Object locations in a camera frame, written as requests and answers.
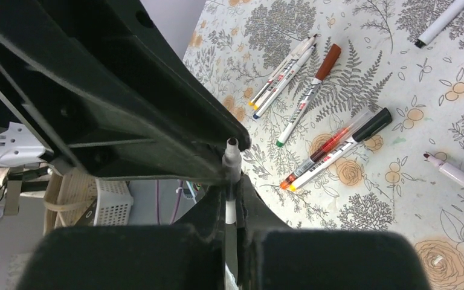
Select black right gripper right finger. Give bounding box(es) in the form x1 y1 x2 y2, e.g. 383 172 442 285
236 175 430 289

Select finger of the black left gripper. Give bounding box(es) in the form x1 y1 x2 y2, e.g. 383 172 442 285
0 1 251 184

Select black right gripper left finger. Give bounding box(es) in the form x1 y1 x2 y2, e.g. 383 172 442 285
17 186 225 289

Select red pen cap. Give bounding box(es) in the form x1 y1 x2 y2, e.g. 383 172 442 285
222 138 243 290

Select white pen blue cap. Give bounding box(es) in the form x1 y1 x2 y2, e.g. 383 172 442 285
414 0 464 48

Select clear pen orange end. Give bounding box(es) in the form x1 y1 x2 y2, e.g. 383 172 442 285
280 108 374 189

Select white pen blue end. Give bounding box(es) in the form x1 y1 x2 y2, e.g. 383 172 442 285
253 44 316 120

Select white pen black cap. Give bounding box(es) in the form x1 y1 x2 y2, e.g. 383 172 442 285
288 108 393 192

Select white pen orange end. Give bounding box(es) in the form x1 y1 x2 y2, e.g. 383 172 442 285
248 33 317 109

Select white pen yellow end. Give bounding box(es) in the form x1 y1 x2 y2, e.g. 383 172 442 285
249 34 317 110

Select white pen brown cap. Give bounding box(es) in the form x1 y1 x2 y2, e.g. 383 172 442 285
275 44 341 147

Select white perforated basket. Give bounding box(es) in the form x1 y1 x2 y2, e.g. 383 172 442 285
82 179 134 226

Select floral patterned table mat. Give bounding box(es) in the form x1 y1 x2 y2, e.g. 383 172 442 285
184 1 464 289

